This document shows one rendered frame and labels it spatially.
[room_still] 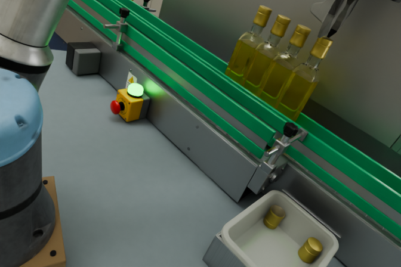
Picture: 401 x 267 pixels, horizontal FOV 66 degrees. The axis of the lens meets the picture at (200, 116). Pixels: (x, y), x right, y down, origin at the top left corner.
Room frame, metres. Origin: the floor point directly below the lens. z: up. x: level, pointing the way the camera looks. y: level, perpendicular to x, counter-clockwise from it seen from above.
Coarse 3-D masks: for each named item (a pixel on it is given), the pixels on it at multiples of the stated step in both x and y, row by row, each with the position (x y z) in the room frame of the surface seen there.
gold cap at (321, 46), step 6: (324, 36) 0.73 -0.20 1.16; (318, 42) 0.72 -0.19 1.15; (324, 42) 0.71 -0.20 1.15; (330, 42) 0.71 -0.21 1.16; (312, 48) 0.73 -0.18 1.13; (318, 48) 0.71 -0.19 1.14; (324, 48) 0.71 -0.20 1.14; (312, 54) 0.72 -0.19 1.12; (318, 54) 0.71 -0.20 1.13; (324, 54) 0.71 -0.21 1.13
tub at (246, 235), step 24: (240, 216) 0.44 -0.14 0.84; (264, 216) 0.54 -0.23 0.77; (288, 216) 0.53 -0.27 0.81; (312, 216) 0.52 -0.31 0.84; (240, 240) 0.45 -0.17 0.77; (264, 240) 0.48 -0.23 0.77; (288, 240) 0.50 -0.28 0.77; (336, 240) 0.48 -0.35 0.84; (264, 264) 0.42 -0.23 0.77; (288, 264) 0.44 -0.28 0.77; (312, 264) 0.45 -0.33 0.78
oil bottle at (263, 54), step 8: (256, 48) 0.78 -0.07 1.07; (264, 48) 0.77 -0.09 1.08; (272, 48) 0.77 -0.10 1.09; (256, 56) 0.78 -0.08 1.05; (264, 56) 0.76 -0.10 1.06; (272, 56) 0.76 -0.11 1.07; (248, 64) 0.78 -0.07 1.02; (256, 64) 0.77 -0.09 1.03; (264, 64) 0.76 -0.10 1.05; (248, 72) 0.78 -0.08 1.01; (256, 72) 0.76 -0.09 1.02; (264, 72) 0.76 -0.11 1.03; (248, 80) 0.77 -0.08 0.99; (256, 80) 0.76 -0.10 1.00; (248, 88) 0.77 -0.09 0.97; (256, 88) 0.76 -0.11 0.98
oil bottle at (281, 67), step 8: (280, 56) 0.74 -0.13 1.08; (288, 56) 0.74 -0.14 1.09; (272, 64) 0.75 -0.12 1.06; (280, 64) 0.74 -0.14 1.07; (288, 64) 0.73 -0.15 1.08; (296, 64) 0.74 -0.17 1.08; (272, 72) 0.74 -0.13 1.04; (280, 72) 0.73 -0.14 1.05; (288, 72) 0.72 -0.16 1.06; (264, 80) 0.75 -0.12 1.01; (272, 80) 0.74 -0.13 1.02; (280, 80) 0.73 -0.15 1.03; (264, 88) 0.74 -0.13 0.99; (272, 88) 0.73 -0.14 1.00; (280, 88) 0.72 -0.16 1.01; (264, 96) 0.74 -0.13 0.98; (272, 96) 0.73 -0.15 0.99; (272, 104) 0.72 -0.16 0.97
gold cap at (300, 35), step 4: (300, 24) 0.77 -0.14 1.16; (296, 28) 0.76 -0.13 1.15; (300, 28) 0.75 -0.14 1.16; (304, 28) 0.74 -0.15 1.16; (308, 28) 0.76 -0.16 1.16; (296, 32) 0.75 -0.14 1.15; (300, 32) 0.74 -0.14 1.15; (304, 32) 0.74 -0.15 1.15; (308, 32) 0.75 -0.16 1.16; (292, 36) 0.75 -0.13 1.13; (296, 36) 0.75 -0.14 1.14; (300, 36) 0.74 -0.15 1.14; (304, 36) 0.74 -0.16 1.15; (292, 40) 0.75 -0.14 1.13; (296, 40) 0.74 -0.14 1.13; (300, 40) 0.74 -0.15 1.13; (304, 40) 0.75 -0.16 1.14; (292, 44) 0.74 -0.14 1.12; (296, 44) 0.74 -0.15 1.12; (300, 44) 0.74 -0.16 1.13
